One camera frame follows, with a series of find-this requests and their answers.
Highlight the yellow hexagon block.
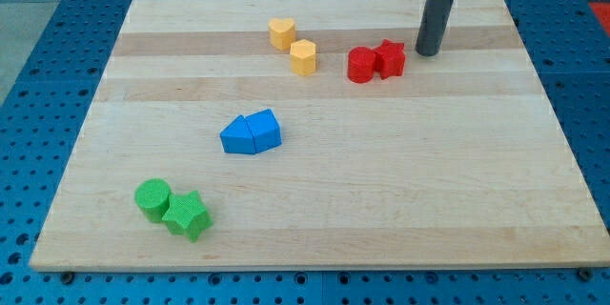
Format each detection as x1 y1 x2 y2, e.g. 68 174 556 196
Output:
290 39 316 76

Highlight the yellow heart block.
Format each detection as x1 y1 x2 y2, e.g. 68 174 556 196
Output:
268 18 296 51

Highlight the wooden board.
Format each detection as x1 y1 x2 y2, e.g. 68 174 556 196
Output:
30 0 609 273

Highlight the blue pentagon block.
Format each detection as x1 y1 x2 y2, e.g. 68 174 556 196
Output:
245 109 282 153

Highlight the blue triangle block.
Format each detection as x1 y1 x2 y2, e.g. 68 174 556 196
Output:
219 115 256 154

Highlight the red cylinder block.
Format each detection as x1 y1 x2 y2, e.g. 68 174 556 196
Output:
347 47 376 84

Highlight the red star block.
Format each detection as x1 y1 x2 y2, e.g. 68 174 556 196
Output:
374 39 406 79

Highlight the green star block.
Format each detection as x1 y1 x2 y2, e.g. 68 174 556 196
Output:
162 191 214 242

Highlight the green cylinder block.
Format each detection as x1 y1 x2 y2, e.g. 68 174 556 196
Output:
134 178 172 223

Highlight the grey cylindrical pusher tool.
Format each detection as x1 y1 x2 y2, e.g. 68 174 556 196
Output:
416 0 454 57

